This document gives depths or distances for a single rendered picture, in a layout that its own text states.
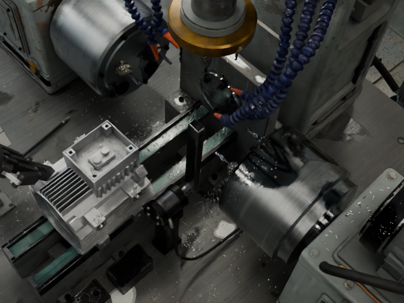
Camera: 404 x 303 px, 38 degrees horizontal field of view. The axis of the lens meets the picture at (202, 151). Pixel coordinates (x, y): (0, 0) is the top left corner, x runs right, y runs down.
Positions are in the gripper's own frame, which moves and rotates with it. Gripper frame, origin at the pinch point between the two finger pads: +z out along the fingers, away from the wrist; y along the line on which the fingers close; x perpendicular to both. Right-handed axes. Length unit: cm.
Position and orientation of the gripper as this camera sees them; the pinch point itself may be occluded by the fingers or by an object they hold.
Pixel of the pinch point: (39, 171)
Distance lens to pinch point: 126.3
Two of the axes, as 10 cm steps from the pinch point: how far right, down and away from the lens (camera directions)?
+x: -6.5, 7.6, 0.8
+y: -6.9, -6.3, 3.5
